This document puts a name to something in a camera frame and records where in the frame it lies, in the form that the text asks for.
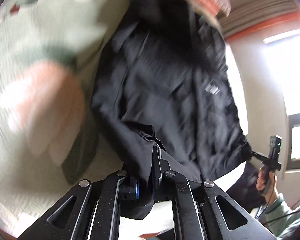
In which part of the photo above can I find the black jacket with reflective piping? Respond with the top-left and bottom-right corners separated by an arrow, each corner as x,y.
90,0 -> 268,221

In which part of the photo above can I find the green sleeve right forearm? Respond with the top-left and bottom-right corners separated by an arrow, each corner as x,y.
260,193 -> 300,239

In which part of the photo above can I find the person right hand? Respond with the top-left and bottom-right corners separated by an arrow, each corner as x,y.
256,168 -> 279,204

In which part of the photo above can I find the orange curtain strip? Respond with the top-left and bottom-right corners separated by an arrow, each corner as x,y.
226,11 -> 300,42

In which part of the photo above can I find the bed with floral quilt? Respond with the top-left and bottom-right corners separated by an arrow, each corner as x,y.
0,0 -> 248,238

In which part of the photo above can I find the window with dark frame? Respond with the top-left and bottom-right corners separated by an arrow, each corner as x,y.
287,113 -> 300,170

